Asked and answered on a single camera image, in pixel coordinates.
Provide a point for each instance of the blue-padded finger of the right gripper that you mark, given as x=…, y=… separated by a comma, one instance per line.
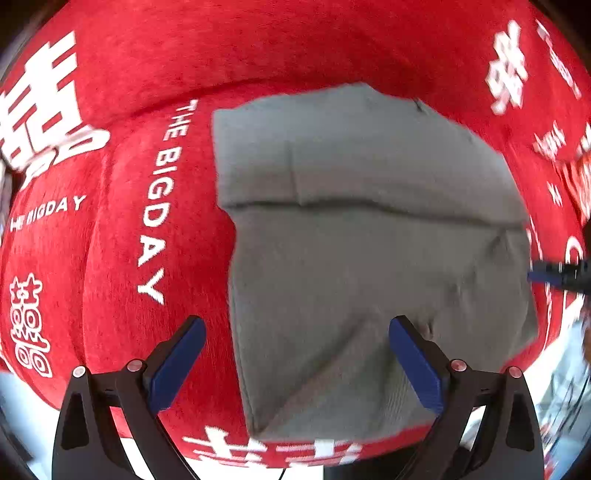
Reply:
x=571, y=277

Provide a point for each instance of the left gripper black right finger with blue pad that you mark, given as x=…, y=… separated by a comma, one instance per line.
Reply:
x=486, y=425

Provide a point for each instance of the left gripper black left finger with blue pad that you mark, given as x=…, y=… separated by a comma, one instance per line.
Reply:
x=87, y=444

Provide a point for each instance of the grey fleece garment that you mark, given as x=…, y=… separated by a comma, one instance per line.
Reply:
x=352, y=207

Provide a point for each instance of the red blanket white characters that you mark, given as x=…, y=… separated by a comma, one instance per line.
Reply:
x=116, y=235

